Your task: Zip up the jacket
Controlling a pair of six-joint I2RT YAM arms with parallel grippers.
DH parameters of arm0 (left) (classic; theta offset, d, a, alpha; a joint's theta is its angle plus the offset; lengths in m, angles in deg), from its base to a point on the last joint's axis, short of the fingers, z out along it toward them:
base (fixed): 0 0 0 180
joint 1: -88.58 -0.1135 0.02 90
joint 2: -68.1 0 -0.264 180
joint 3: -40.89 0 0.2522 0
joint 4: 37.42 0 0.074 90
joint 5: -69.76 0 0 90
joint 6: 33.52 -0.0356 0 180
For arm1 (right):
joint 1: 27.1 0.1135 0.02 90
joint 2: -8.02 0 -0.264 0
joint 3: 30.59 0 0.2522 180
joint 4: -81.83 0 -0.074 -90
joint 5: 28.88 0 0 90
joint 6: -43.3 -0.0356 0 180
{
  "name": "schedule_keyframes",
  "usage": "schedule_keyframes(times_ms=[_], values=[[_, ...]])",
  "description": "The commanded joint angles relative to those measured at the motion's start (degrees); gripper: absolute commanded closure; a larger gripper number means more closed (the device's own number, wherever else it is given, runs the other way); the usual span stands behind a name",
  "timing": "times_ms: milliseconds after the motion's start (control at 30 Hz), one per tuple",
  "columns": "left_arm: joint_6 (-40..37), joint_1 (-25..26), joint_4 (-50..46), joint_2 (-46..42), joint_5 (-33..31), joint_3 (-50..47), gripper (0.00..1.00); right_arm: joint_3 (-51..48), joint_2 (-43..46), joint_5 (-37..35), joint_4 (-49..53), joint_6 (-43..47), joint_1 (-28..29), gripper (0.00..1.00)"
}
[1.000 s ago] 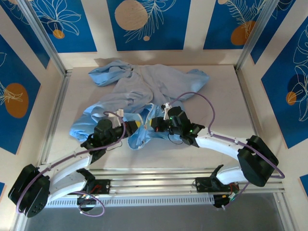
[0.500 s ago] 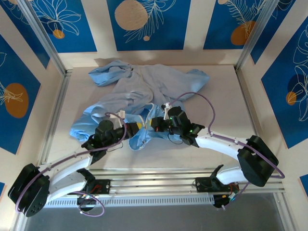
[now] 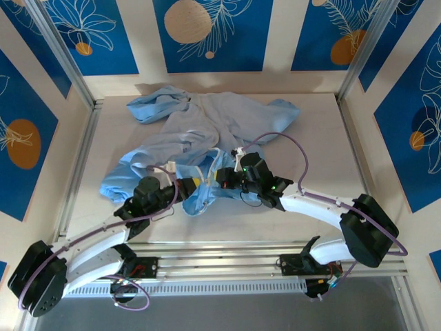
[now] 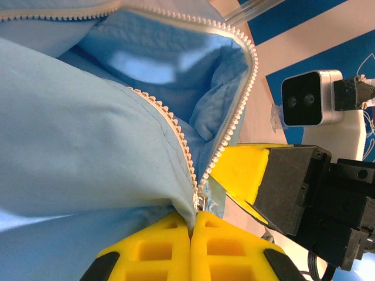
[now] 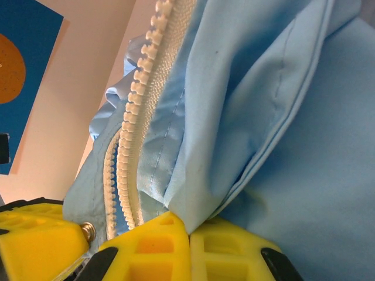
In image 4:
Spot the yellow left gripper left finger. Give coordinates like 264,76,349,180
79,211,192,281

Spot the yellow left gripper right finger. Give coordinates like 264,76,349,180
190,211,307,281

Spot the light blue zip jacket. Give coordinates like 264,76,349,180
0,0,260,281

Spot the thin black wire bundle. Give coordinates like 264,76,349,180
306,251,335,281

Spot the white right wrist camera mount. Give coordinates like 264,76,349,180
301,108,367,162

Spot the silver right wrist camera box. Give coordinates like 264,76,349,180
280,69,344,127

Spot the aluminium frame post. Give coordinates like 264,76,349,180
224,0,284,26

